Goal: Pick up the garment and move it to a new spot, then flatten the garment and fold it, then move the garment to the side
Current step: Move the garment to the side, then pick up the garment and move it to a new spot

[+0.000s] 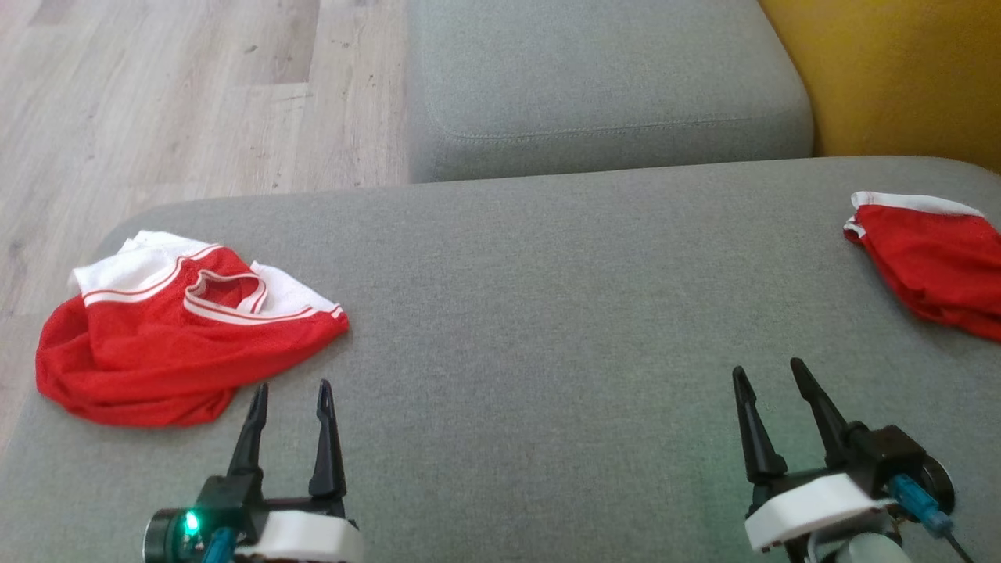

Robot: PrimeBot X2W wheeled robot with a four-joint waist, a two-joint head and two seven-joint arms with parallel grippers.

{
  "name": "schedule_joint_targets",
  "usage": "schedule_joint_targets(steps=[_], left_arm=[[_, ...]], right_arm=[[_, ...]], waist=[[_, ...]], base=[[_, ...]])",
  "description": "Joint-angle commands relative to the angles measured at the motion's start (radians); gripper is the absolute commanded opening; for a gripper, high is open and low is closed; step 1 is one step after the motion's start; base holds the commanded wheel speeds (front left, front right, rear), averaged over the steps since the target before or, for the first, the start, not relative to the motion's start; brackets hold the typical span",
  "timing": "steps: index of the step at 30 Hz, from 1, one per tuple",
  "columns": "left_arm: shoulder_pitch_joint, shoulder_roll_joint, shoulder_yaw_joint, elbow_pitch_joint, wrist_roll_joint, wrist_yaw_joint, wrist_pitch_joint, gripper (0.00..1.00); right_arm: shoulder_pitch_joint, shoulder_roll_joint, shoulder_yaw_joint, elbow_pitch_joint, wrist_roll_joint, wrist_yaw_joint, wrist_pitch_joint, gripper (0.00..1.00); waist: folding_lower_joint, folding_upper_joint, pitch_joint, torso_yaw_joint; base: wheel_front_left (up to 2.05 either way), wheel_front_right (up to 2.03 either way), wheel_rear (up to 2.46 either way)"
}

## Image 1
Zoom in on blue-plug camera cable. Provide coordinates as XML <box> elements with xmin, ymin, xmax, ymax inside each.
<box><xmin>890</xmin><ymin>473</ymin><xmax>978</xmax><ymax>563</ymax></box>
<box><xmin>202</xmin><ymin>526</ymin><xmax>237</xmax><ymax>563</ymax></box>

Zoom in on large grey sofa seat cushion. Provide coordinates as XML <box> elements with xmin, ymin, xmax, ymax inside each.
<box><xmin>0</xmin><ymin>155</ymin><xmax>1001</xmax><ymax>563</ymax></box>

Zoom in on grey sofa ottoman cushion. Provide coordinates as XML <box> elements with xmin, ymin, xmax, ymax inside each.
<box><xmin>403</xmin><ymin>0</ymin><xmax>814</xmax><ymax>185</ymax></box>

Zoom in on mustard yellow sofa back cushion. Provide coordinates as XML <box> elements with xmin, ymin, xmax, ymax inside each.
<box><xmin>759</xmin><ymin>0</ymin><xmax>1001</xmax><ymax>174</ymax></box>

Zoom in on red jersey with white trim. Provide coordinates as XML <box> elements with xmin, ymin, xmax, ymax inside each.
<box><xmin>35</xmin><ymin>229</ymin><xmax>350</xmax><ymax>429</ymax></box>

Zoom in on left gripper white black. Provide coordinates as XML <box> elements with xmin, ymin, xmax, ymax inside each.
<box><xmin>227</xmin><ymin>379</ymin><xmax>365</xmax><ymax>563</ymax></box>

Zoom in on blue-plug left camera cable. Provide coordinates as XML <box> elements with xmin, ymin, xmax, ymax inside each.
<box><xmin>202</xmin><ymin>526</ymin><xmax>237</xmax><ymax>563</ymax></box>

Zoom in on red shorts with white stripe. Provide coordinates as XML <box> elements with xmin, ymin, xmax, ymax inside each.
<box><xmin>843</xmin><ymin>190</ymin><xmax>1001</xmax><ymax>342</ymax></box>

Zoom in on blue-plug right camera cable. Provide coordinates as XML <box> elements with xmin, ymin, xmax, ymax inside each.
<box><xmin>890</xmin><ymin>473</ymin><xmax>978</xmax><ymax>563</ymax></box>

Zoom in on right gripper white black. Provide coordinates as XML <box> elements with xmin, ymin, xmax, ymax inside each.
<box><xmin>732</xmin><ymin>357</ymin><xmax>892</xmax><ymax>554</ymax></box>

